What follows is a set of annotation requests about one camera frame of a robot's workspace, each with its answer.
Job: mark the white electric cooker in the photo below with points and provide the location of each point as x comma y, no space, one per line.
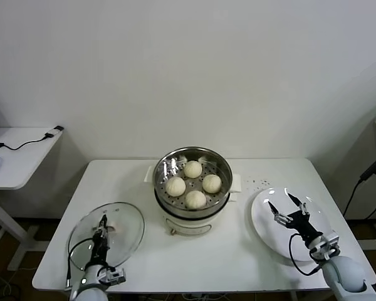
191,224

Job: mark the white round plate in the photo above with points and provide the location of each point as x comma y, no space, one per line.
266,225

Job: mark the small grey adapter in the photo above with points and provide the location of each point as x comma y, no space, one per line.
58,128

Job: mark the glass pot lid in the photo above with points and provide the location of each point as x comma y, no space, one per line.
128,238

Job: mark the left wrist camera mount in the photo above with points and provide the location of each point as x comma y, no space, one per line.
114,276

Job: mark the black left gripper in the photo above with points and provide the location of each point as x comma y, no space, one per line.
100,251

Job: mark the stainless steel steamer basket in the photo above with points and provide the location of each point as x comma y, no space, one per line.
161,175

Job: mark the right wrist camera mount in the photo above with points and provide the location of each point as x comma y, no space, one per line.
329,244

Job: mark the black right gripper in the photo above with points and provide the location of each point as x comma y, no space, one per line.
302,224

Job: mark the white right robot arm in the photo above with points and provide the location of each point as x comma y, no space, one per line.
347,276

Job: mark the white steamed baozi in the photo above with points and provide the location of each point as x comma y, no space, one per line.
195,199
212,183
175,186
192,169

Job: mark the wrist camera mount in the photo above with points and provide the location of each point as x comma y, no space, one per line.
114,276
329,244

